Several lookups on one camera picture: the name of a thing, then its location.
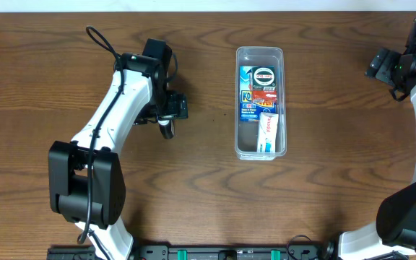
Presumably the blue Kool Fever box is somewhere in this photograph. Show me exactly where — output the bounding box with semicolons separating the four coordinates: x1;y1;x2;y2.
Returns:
238;66;277;121

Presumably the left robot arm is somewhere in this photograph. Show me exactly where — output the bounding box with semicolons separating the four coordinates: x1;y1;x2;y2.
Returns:
48;53;188;259

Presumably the black mounting rail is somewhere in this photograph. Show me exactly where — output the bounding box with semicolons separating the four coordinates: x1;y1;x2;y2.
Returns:
46;244;332;260

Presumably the clear plastic container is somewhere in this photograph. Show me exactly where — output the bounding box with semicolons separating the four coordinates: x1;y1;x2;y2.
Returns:
235;46;287;160

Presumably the white Panadol box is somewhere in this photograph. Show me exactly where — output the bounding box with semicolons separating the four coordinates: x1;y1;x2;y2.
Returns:
257;112;279;153

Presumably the dark green round-logo box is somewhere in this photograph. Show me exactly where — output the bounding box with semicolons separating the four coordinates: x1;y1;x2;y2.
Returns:
251;66;277;91

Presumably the red medicine box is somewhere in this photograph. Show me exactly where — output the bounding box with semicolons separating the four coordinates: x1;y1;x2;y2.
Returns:
251;90;277;105

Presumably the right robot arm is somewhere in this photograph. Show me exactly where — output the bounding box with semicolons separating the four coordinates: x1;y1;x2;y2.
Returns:
318;17;416;259

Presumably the dark bottle white cap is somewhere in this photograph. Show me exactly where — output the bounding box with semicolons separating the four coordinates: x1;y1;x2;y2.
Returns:
158;120;175;139

